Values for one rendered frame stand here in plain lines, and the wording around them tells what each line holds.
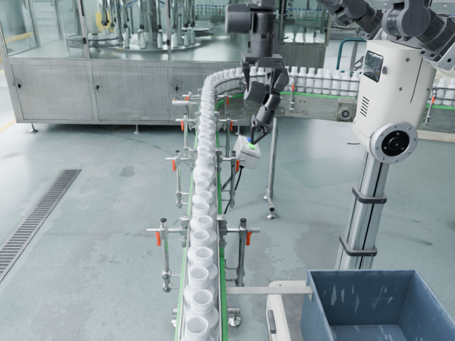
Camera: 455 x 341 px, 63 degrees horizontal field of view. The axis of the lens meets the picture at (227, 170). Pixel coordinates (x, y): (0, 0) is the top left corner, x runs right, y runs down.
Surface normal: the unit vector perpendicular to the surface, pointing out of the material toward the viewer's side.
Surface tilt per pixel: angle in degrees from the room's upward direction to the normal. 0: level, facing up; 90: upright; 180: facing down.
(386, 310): 90
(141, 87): 90
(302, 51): 90
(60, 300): 0
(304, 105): 90
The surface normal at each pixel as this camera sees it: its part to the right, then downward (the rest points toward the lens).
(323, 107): -0.27, 0.42
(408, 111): 0.04, 0.60
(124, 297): 0.03, -0.90
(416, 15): 0.09, 0.37
